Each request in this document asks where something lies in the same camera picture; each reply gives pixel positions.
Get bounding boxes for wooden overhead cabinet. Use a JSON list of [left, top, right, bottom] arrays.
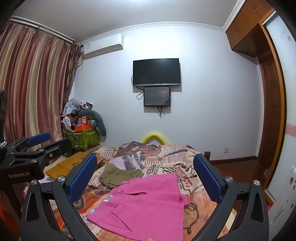
[[225, 0, 276, 57]]

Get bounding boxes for curtain rail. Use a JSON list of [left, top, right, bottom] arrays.
[[9, 16, 82, 47]]

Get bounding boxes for white air conditioner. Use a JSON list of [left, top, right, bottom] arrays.
[[81, 34, 124, 59]]

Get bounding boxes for black wall television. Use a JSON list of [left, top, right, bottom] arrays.
[[132, 58, 181, 87]]

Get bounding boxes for wooden door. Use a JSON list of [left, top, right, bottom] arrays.
[[256, 16, 287, 193]]

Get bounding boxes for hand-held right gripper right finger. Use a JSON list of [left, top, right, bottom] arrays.
[[193, 153, 270, 241]]

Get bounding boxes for olive green pants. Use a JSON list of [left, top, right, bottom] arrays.
[[99, 166, 145, 189]]

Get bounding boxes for white sliding wardrobe door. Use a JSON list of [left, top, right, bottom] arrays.
[[265, 10, 296, 233]]

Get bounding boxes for striped red curtain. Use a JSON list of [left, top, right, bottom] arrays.
[[0, 22, 82, 154]]

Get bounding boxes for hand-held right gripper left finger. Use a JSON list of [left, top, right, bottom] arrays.
[[20, 153, 102, 241]]

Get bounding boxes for small black monitor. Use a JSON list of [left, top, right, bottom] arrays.
[[143, 86, 172, 107]]

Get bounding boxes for pink pants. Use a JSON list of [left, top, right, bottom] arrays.
[[85, 173, 190, 241]]

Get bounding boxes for printed blanket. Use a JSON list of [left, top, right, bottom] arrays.
[[44, 140, 237, 241]]

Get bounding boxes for orange box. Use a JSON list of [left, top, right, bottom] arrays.
[[74, 124, 93, 132]]

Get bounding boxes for yellow foam ring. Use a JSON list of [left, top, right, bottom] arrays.
[[141, 132, 169, 145]]

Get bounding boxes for green patterned storage box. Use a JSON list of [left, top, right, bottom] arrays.
[[62, 128, 100, 150]]

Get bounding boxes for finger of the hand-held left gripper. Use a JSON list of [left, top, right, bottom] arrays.
[[25, 138, 75, 168], [9, 132, 51, 154]]

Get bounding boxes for yellow cardboard sheet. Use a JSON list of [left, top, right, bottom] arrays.
[[45, 152, 105, 180]]

